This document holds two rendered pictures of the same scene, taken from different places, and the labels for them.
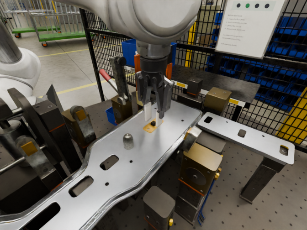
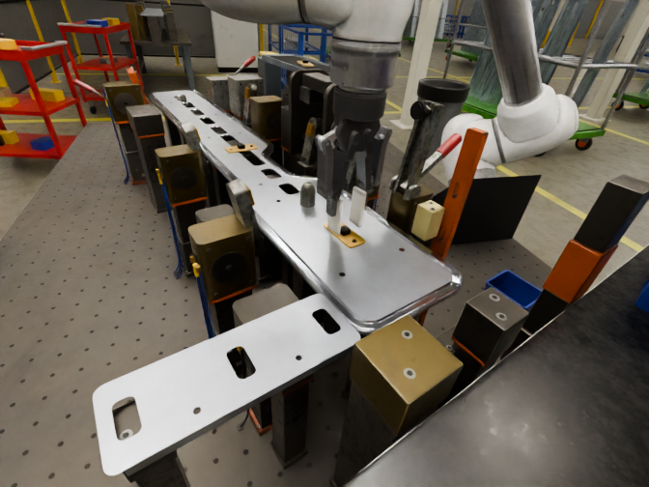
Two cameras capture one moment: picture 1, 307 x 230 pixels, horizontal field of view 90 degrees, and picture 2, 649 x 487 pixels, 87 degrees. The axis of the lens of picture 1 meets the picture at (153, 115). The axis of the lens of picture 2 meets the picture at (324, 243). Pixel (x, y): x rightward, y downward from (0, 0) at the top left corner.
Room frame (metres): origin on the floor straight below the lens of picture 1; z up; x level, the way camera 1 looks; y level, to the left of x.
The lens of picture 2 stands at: (0.53, -0.51, 1.35)
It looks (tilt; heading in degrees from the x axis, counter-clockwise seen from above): 36 degrees down; 105
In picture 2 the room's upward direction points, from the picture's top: 4 degrees clockwise
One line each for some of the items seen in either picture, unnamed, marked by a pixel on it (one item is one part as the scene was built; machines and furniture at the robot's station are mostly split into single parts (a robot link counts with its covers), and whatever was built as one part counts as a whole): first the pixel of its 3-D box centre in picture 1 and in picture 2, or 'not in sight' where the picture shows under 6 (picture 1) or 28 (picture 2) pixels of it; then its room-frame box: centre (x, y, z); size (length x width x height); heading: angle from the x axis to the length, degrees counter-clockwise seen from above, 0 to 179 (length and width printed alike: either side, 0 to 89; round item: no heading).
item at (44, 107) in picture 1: (68, 153); not in sight; (0.37, 0.32, 0.91); 0.07 x 0.05 x 0.42; 52
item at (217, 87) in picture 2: not in sight; (227, 124); (-0.29, 0.79, 0.88); 0.12 x 0.07 x 0.36; 52
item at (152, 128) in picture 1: (153, 123); (344, 231); (0.43, 0.00, 1.01); 0.08 x 0.04 x 0.01; 142
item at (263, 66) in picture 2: not in sight; (270, 116); (-0.12, 0.85, 0.92); 0.08 x 0.08 x 0.44; 52
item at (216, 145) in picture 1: (205, 167); (263, 368); (0.36, -0.21, 0.84); 0.12 x 0.07 x 0.28; 52
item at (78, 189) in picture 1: (96, 210); (273, 228); (0.20, 0.18, 0.84); 0.12 x 0.05 x 0.29; 52
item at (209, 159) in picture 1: (196, 191); (224, 309); (0.25, -0.14, 0.87); 0.12 x 0.07 x 0.35; 52
